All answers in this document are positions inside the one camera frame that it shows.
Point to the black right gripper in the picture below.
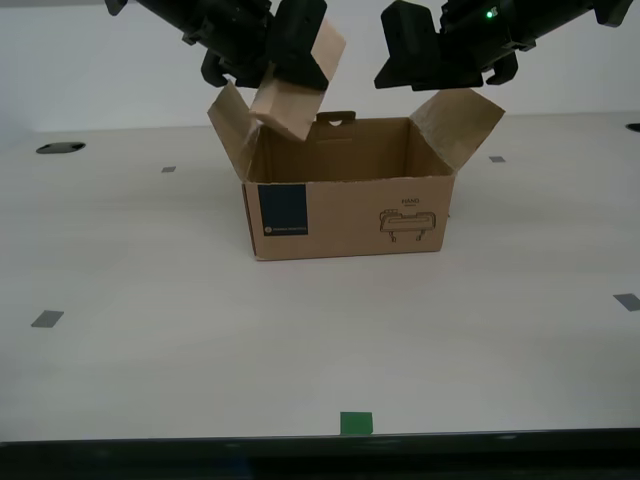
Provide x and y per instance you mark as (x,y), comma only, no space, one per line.
(470,45)

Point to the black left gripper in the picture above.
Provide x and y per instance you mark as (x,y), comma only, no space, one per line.
(235,35)

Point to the light wooden block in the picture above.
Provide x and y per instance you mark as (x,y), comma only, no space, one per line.
(295,112)

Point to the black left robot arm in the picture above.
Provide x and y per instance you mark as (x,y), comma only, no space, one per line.
(170,7)

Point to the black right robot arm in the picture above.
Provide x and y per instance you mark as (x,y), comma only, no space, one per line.
(550,15)

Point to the open brown cardboard box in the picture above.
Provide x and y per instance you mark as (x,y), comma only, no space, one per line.
(350,225)

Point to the large green tape square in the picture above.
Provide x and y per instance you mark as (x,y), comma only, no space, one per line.
(356,423)

